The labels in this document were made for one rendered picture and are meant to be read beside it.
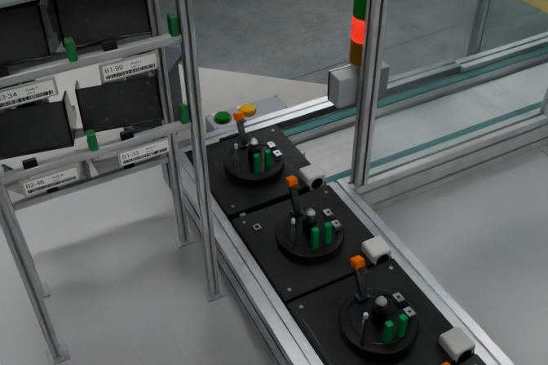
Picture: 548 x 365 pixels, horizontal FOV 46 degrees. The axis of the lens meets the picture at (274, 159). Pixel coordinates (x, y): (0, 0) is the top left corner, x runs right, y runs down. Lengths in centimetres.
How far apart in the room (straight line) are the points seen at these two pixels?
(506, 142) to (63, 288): 111
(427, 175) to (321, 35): 251
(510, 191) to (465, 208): 14
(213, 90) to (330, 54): 193
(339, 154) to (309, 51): 226
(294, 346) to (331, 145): 63
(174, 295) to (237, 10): 310
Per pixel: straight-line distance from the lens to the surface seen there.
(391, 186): 154
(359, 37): 128
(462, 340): 120
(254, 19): 419
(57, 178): 105
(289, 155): 153
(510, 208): 165
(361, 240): 134
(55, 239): 157
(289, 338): 120
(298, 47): 388
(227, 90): 196
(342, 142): 166
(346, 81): 131
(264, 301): 125
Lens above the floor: 194
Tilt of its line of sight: 40 degrees down
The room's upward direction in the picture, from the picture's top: 1 degrees counter-clockwise
